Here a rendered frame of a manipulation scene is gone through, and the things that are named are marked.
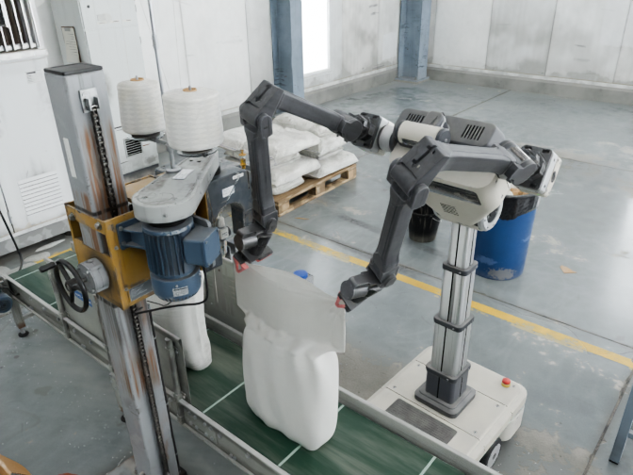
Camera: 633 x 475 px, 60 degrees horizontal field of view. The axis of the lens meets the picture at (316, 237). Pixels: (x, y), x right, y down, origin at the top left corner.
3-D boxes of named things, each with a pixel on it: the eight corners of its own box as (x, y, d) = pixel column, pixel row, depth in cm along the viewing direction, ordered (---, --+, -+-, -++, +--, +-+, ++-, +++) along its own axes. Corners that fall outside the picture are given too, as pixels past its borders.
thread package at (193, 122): (235, 144, 167) (231, 87, 159) (192, 159, 155) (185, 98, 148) (200, 135, 176) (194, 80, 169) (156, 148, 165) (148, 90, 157)
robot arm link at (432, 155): (441, 156, 118) (413, 127, 123) (407, 203, 126) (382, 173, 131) (542, 163, 148) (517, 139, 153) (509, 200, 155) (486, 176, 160)
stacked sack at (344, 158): (361, 165, 561) (361, 150, 554) (319, 184, 516) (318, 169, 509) (328, 156, 586) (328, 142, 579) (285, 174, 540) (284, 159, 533)
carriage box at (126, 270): (204, 270, 198) (194, 189, 184) (121, 313, 175) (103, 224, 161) (162, 251, 212) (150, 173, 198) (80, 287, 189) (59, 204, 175)
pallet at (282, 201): (356, 176, 566) (357, 163, 559) (279, 217, 482) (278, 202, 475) (294, 161, 611) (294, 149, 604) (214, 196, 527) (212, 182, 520)
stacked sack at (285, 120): (347, 130, 543) (347, 116, 537) (318, 141, 514) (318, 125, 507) (296, 120, 582) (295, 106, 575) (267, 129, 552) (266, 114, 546)
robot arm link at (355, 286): (399, 276, 157) (382, 253, 162) (370, 282, 150) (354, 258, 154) (379, 302, 164) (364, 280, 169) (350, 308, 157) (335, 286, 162)
